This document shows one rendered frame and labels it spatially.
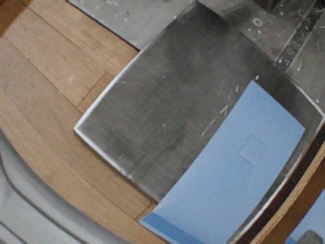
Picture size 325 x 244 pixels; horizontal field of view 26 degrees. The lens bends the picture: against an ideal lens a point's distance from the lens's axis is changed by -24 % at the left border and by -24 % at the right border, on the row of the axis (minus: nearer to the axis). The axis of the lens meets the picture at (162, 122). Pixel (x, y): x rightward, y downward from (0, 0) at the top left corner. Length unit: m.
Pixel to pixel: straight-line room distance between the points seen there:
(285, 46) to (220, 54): 0.08
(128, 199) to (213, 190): 0.07
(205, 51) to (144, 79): 0.06
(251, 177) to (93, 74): 0.16
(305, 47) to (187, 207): 0.20
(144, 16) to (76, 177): 0.15
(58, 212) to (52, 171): 0.40
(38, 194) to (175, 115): 0.39
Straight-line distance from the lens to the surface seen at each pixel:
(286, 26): 0.74
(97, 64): 0.70
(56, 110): 0.70
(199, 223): 0.65
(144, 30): 0.71
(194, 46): 0.69
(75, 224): 0.29
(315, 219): 0.60
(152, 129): 0.67
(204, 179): 0.66
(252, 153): 0.67
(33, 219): 0.29
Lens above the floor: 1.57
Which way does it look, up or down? 75 degrees down
